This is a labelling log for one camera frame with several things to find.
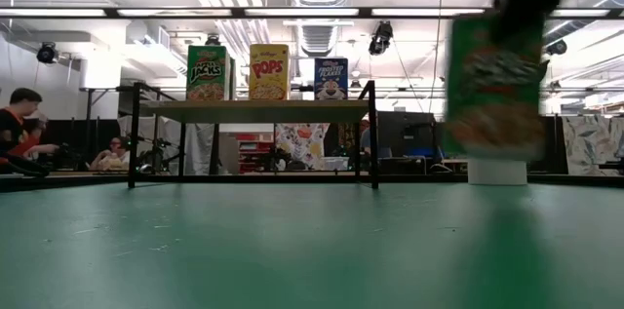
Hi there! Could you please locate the green table mat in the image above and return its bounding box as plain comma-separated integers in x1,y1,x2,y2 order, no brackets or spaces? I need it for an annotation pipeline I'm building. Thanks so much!
0,182,624,309

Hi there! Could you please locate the leaf patterned curtain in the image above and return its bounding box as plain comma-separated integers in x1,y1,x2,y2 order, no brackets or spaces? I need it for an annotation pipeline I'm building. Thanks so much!
561,114,624,177

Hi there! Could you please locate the blue Frosted Flakes cereal box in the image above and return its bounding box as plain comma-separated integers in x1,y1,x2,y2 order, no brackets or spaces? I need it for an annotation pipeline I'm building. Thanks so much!
313,57,350,101

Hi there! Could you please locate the white plastic bin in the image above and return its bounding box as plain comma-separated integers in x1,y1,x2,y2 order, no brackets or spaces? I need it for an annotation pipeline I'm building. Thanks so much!
321,155,351,172

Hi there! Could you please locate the black partition panel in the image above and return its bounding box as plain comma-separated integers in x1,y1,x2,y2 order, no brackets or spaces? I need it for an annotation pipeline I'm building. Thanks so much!
46,118,123,170

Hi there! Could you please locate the white plant pot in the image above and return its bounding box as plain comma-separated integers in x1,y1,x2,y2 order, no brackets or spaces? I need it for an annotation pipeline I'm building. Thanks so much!
466,155,528,187

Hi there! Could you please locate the yellow Corn Pops cereal box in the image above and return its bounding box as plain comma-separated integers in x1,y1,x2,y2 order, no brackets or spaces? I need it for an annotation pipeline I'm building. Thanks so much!
249,43,292,101

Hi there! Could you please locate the red storage rack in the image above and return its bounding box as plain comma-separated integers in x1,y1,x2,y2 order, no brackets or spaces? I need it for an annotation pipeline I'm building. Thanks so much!
237,133,275,174

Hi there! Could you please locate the black overhead camera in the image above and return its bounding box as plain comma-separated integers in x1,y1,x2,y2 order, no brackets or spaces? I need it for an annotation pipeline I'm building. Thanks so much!
368,19,394,56

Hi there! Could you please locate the person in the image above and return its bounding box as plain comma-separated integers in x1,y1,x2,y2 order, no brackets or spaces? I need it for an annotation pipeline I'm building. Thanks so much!
0,87,60,177
90,135,132,173

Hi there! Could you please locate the black aluminium table frame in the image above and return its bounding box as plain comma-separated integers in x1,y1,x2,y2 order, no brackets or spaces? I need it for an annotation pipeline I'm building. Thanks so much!
0,172,624,194

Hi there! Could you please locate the wooden shelf black metal frame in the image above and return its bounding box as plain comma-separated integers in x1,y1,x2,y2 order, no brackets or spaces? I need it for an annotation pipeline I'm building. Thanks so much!
127,80,380,191

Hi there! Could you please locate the green Apple Jacks cereal box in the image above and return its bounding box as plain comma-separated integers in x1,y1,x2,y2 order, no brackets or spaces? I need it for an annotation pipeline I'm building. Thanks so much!
444,15,548,160
185,44,238,102

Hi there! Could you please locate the black overhead light bar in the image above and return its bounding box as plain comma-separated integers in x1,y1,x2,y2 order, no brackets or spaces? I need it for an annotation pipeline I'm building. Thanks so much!
0,5,624,19

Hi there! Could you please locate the floral patterned curtain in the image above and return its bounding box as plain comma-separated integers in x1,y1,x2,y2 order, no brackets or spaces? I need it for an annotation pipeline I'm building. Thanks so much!
274,122,332,172

